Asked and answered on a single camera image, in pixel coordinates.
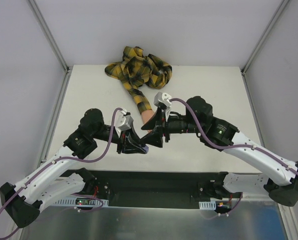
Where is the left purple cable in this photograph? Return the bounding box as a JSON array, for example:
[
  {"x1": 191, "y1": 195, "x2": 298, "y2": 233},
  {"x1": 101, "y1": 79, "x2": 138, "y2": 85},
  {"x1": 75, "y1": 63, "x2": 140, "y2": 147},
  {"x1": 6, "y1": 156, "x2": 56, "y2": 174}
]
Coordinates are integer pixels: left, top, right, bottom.
[{"x1": 0, "y1": 107, "x2": 127, "y2": 240}]

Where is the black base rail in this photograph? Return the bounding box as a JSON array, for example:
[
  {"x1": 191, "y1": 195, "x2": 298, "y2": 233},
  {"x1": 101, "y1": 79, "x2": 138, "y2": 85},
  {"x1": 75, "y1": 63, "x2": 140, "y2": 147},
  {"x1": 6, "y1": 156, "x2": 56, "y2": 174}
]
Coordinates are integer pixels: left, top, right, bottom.
[{"x1": 52, "y1": 169, "x2": 272, "y2": 208}]

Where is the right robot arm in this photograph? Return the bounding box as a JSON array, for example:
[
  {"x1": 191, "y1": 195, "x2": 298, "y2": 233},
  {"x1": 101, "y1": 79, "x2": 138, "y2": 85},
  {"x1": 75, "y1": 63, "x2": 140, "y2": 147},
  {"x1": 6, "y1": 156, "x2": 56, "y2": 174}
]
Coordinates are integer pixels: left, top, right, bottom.
[{"x1": 142, "y1": 92, "x2": 298, "y2": 207}]

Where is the white cable duct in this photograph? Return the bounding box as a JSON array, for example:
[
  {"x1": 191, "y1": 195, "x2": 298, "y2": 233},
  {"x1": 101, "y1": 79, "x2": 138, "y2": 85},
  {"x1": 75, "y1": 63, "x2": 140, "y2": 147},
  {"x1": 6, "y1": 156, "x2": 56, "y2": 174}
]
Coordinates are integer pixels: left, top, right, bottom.
[
  {"x1": 198, "y1": 199, "x2": 232, "y2": 211},
  {"x1": 55, "y1": 196, "x2": 109, "y2": 208}
]

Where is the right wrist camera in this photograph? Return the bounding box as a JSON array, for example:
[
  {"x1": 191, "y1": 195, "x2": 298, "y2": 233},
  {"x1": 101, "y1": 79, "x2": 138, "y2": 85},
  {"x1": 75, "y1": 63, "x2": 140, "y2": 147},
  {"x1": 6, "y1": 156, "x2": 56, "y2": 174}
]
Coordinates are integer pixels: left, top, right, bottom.
[{"x1": 154, "y1": 92, "x2": 172, "y2": 121}]

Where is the mannequin hand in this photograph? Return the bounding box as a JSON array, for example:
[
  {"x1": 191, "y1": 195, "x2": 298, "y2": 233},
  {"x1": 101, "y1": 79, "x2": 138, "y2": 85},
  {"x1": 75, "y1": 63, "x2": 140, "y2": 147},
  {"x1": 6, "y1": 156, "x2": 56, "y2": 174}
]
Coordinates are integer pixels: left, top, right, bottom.
[{"x1": 141, "y1": 109, "x2": 154, "y2": 124}]

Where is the left aluminium frame post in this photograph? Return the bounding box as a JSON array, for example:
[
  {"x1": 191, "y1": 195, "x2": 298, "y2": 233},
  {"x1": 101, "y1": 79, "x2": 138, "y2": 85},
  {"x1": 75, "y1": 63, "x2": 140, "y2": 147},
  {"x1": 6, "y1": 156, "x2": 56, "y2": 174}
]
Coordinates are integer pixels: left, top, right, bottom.
[{"x1": 26, "y1": 0, "x2": 70, "y2": 73}]

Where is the purple nail polish bottle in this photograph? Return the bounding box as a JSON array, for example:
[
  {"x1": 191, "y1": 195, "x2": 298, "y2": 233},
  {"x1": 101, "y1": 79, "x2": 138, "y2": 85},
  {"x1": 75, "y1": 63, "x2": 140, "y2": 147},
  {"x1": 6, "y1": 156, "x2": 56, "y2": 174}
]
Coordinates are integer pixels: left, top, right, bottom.
[{"x1": 142, "y1": 146, "x2": 149, "y2": 154}]

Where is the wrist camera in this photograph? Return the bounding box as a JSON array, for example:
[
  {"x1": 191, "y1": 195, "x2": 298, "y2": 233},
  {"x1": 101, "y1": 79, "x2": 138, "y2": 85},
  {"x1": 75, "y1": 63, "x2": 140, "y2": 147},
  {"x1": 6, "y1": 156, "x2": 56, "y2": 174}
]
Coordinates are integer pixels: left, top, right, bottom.
[
  {"x1": 114, "y1": 108, "x2": 133, "y2": 137},
  {"x1": 154, "y1": 92, "x2": 172, "y2": 121}
]

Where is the aluminium frame post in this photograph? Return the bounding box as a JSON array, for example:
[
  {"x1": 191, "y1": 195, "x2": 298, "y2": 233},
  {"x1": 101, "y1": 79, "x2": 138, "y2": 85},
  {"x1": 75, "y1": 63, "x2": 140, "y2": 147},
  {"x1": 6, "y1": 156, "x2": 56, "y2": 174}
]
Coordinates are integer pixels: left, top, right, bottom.
[
  {"x1": 26, "y1": 0, "x2": 70, "y2": 73},
  {"x1": 241, "y1": 0, "x2": 292, "y2": 76}
]

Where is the right aluminium frame post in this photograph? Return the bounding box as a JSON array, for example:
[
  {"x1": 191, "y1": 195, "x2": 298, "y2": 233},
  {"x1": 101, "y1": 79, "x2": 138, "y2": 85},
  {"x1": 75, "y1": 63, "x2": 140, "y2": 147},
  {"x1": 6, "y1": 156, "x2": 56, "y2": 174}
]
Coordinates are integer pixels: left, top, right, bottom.
[{"x1": 241, "y1": 0, "x2": 292, "y2": 76}]

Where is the yellow plaid shirt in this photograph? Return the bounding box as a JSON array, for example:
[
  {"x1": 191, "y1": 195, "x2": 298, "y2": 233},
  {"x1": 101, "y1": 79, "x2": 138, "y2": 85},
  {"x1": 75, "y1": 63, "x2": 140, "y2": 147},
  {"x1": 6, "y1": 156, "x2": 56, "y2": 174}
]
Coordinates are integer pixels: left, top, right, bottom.
[{"x1": 104, "y1": 46, "x2": 173, "y2": 113}]

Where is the left white cable duct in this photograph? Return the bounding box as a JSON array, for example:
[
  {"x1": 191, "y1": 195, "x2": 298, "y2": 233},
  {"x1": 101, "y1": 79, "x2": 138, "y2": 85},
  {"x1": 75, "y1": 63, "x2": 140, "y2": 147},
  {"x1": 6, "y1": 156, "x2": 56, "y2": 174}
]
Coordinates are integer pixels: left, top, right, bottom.
[{"x1": 55, "y1": 196, "x2": 109, "y2": 208}]

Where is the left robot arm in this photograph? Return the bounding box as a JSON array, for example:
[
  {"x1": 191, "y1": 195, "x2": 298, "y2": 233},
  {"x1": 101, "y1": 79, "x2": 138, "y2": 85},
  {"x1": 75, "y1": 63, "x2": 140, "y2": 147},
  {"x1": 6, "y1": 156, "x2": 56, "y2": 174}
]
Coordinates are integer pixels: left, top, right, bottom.
[{"x1": 0, "y1": 107, "x2": 149, "y2": 228}]

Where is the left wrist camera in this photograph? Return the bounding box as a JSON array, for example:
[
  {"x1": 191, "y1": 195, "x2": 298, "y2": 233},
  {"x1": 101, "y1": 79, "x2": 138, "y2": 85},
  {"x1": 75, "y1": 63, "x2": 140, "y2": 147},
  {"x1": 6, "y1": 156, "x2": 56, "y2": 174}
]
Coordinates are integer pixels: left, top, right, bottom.
[{"x1": 114, "y1": 108, "x2": 133, "y2": 137}]

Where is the right white cable duct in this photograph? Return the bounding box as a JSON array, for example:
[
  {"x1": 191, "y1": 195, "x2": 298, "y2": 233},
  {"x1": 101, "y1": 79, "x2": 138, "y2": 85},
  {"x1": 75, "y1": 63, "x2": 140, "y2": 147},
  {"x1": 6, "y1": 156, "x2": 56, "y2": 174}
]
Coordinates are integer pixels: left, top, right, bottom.
[{"x1": 198, "y1": 199, "x2": 232, "y2": 211}]

